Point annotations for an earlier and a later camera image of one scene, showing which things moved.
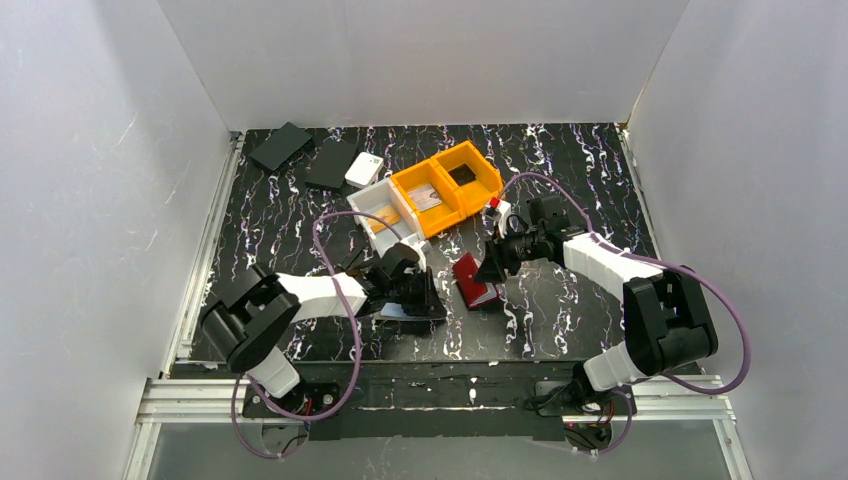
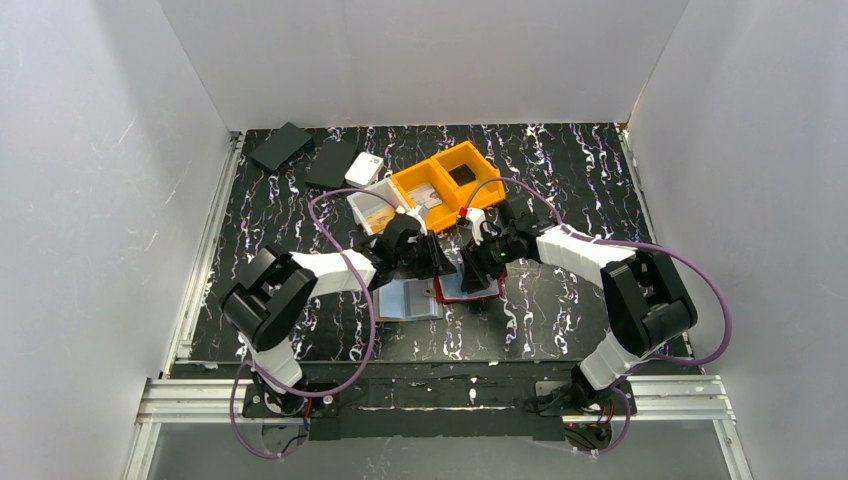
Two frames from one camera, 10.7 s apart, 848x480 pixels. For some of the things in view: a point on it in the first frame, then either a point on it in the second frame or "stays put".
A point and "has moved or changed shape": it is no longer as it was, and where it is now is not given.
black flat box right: x=331 y=163 stays put
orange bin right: x=476 y=181 stays put
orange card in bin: x=387 y=214 stays put
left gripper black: x=416 y=295 → x=430 y=254
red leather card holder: x=472 y=291 has moved or changed shape
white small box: x=363 y=170 stays put
